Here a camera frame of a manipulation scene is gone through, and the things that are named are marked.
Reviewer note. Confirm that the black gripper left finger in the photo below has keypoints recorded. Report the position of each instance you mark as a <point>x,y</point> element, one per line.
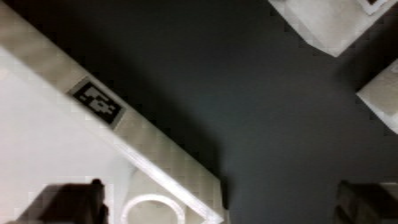
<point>69,204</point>

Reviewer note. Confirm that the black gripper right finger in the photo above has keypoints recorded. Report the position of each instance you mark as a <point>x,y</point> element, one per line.
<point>367,203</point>

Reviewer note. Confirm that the white square table top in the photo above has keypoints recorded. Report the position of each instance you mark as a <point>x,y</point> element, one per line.
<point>76,137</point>

